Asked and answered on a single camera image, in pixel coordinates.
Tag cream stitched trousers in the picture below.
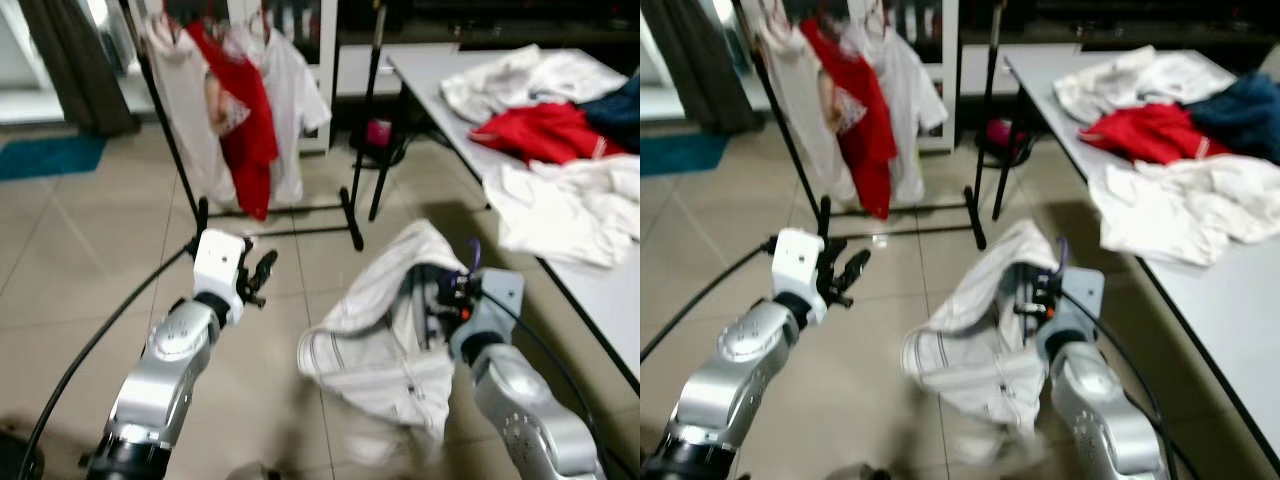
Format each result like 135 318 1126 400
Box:
297 218 473 443
900 218 1061 441

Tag metal clothes rack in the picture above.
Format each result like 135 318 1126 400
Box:
118 0 386 251
740 0 1006 251

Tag red printed shirt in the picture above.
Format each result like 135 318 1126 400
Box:
798 18 899 221
183 20 282 223

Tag large white crumpled garment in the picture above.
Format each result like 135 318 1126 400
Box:
483 155 641 269
1088 155 1280 269

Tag small white shirt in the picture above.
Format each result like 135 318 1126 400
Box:
758 10 861 206
143 12 239 208

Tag white shirt with green tag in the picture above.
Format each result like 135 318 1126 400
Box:
845 5 949 206
225 5 333 208

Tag red crumpled garment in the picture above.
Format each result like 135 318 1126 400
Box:
470 100 629 166
1078 102 1231 166

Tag teal floor mat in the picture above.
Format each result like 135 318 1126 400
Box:
0 135 106 183
640 133 716 179

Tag white drawer unit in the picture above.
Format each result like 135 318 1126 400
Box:
336 42 406 101
955 42 1021 99

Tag white glass door cabinet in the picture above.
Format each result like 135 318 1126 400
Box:
850 0 961 154
230 0 341 154

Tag white crumpled shirt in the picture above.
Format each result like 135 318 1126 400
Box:
1052 45 1236 126
440 45 626 126

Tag dark grey curtain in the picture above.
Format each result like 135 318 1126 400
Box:
640 0 761 136
18 0 139 138

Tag dark blue garment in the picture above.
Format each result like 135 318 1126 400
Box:
580 72 641 153
1185 70 1280 166

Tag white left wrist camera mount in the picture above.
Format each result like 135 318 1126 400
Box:
772 228 826 301
192 230 248 301

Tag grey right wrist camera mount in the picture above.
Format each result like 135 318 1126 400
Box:
1040 266 1106 341
450 268 524 346

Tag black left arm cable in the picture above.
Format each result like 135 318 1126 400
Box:
640 238 776 361
18 240 201 480

